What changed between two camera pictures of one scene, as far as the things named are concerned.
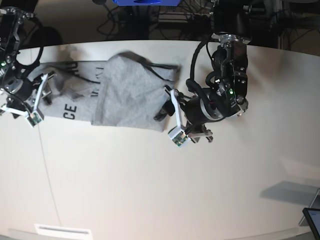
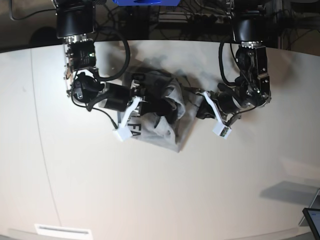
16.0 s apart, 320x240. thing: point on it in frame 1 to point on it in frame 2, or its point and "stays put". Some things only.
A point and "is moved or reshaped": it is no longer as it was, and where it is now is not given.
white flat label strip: x=61 y=230 stays put
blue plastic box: x=146 y=2 stays put
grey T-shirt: x=122 y=90 is moved or reshaped
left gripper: x=20 y=89 to x=118 y=97
